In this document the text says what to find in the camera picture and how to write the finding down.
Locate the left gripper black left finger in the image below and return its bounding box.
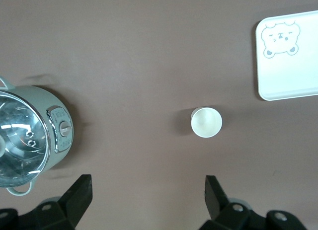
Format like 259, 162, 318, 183
34, 174, 93, 230

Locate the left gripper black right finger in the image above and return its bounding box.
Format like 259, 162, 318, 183
200, 175, 269, 230

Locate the white IKEA cup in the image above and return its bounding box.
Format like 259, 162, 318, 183
190, 106, 223, 139

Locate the glass pot lid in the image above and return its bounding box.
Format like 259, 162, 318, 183
0, 90, 50, 188

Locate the grey-green electric cooking pot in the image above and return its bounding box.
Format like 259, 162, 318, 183
0, 76, 75, 196

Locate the white bear print tray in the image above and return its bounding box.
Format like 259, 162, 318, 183
255, 10, 318, 102

